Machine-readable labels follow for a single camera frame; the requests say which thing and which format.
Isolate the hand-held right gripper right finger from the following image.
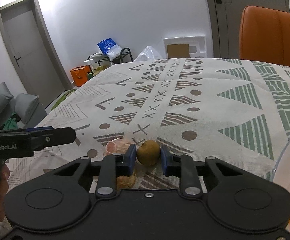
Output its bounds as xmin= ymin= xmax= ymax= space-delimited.
xmin=160 ymin=144 xmax=245 ymax=197

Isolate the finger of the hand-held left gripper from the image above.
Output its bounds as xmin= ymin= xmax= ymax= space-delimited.
xmin=26 ymin=126 xmax=76 ymax=151

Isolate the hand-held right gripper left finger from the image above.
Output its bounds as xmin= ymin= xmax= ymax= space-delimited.
xmin=52 ymin=144 xmax=137 ymax=197

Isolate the olive green round fruit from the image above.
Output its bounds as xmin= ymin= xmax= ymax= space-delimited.
xmin=136 ymin=140 xmax=161 ymax=166

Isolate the small peeled pomelo piece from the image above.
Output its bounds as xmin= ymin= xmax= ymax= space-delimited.
xmin=106 ymin=139 xmax=137 ymax=189

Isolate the white bowl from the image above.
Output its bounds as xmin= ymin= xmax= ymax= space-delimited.
xmin=270 ymin=129 xmax=290 ymax=240

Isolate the green cloth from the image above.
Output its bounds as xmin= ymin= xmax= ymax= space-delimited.
xmin=4 ymin=115 xmax=21 ymax=131

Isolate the green floor mat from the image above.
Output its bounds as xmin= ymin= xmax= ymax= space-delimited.
xmin=51 ymin=89 xmax=77 ymax=110

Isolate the orange box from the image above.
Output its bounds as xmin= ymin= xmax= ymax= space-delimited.
xmin=70 ymin=65 xmax=92 ymax=87

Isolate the patterned tablecloth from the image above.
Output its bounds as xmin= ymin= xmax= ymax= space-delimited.
xmin=0 ymin=57 xmax=290 ymax=230

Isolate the blue and white bag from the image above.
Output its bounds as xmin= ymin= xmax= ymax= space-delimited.
xmin=97 ymin=37 xmax=123 ymax=60

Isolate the black metal rack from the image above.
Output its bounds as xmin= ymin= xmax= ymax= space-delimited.
xmin=87 ymin=47 xmax=133 ymax=77

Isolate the clear plastic bag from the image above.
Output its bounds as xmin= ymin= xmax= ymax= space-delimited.
xmin=133 ymin=46 xmax=163 ymax=62

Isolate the brown cardboard piece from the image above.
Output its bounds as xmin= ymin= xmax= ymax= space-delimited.
xmin=167 ymin=44 xmax=191 ymax=59

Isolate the white foam packaging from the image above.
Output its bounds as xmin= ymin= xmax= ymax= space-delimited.
xmin=163 ymin=35 xmax=207 ymax=59

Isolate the orange chair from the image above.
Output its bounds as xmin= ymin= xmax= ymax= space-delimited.
xmin=239 ymin=5 xmax=290 ymax=69

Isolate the grey door with black lock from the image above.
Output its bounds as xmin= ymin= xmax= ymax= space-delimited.
xmin=202 ymin=0 xmax=289 ymax=58

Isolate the grey door with lever handle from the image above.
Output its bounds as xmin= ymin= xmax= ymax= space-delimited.
xmin=0 ymin=0 xmax=67 ymax=98

